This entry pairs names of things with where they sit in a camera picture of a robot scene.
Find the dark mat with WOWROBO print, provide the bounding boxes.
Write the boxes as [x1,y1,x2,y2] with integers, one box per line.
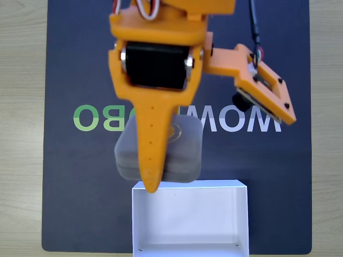
[41,0,313,254]

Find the orange camera mount with camera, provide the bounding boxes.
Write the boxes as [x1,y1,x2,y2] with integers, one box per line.
[205,43,297,126]

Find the red white black servo cable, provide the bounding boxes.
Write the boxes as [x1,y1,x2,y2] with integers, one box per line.
[111,0,162,21]

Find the white cardboard box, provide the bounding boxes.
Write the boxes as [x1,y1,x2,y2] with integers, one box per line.
[131,179,250,257]

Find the grey square case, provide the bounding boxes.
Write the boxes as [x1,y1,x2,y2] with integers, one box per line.
[114,114,204,184]

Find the black camera cable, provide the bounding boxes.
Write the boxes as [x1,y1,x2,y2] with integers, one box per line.
[248,0,265,64]

